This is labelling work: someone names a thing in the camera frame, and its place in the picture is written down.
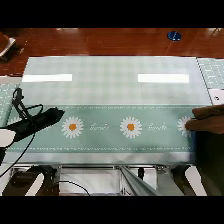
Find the blue round disc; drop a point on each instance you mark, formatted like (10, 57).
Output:
(174, 36)

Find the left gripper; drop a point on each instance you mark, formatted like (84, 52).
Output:
(50, 116)

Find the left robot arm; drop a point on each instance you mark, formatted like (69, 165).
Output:
(18, 128)

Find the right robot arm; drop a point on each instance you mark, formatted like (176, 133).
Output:
(195, 181)

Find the silver frame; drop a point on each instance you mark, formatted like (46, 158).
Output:
(100, 180)

